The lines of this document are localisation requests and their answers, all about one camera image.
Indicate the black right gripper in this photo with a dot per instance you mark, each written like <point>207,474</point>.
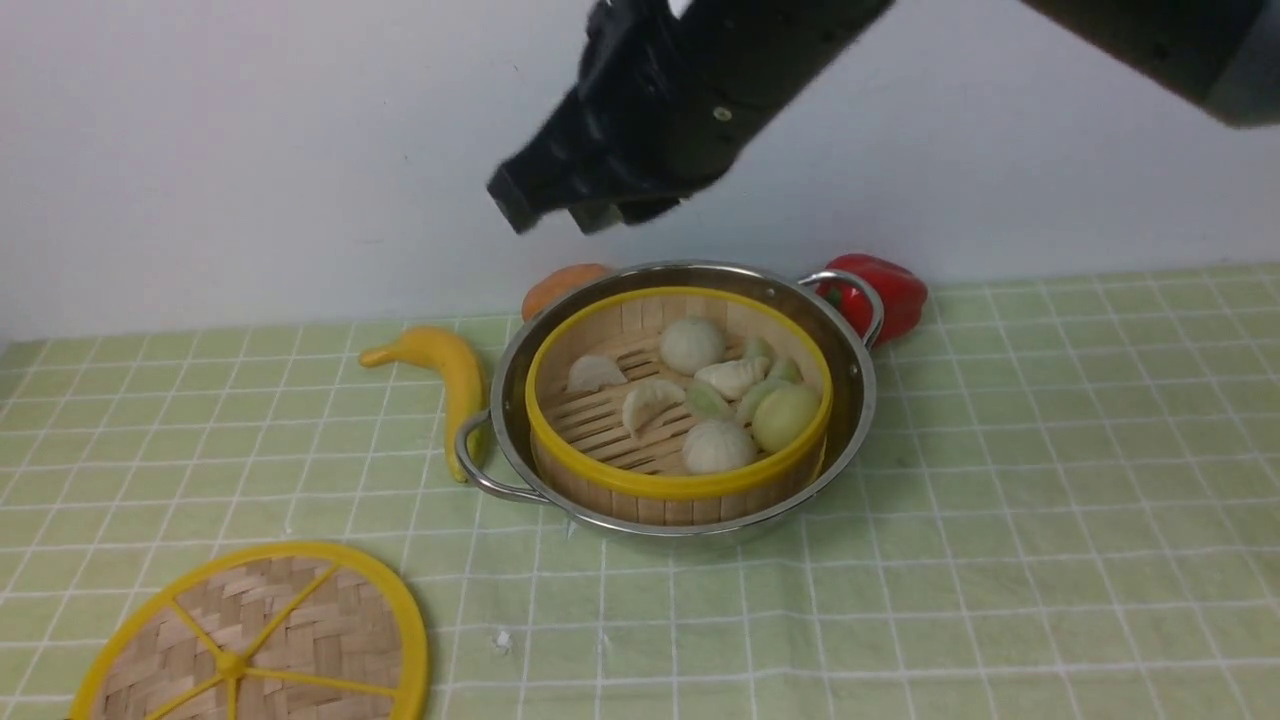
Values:
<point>667,97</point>

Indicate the bamboo steamer basket yellow rim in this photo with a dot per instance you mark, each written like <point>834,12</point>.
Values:
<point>584,456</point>

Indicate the woven bamboo steamer lid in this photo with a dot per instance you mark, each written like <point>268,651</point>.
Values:
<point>292,630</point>

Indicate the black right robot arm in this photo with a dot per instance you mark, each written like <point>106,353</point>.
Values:
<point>1220,56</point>

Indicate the stainless steel pot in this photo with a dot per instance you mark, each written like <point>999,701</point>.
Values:
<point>504,467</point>

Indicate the orange toy vegetable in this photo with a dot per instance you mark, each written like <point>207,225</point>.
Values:
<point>559,283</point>

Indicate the yellow toy banana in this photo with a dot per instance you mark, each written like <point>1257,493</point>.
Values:
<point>453,358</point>

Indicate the white dumpling upper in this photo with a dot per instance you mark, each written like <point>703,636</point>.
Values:
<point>590,373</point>

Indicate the white dumpling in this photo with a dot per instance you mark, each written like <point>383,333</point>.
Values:
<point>590,373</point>
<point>647,400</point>
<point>733,379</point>

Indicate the round white bun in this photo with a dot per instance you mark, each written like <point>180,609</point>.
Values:
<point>690,343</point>
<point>715,446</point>

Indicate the white dumpling left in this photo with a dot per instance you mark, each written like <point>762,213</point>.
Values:
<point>647,400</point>

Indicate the green dumpling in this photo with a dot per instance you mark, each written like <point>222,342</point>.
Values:
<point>704,402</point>

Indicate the white dumpling lower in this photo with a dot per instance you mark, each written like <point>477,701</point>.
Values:
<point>733,379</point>

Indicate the yellow green round bun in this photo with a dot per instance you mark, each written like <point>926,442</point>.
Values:
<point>782,415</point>

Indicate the red toy bell pepper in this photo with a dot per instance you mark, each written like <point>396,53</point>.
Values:
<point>901,292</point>

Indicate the green checkered tablecloth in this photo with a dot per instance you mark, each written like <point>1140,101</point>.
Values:
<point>1067,509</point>

